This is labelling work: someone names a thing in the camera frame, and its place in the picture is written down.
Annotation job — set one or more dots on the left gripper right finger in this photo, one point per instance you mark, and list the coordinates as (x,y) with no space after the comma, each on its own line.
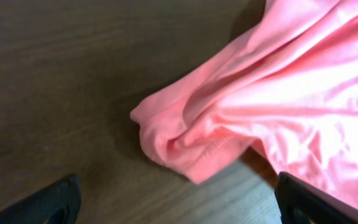
(301,203)

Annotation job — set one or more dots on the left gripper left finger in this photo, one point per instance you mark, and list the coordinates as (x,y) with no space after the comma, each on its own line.
(57,203)

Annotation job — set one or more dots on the salmon pink t-shirt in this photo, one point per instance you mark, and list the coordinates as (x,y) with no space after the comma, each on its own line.
(287,88)

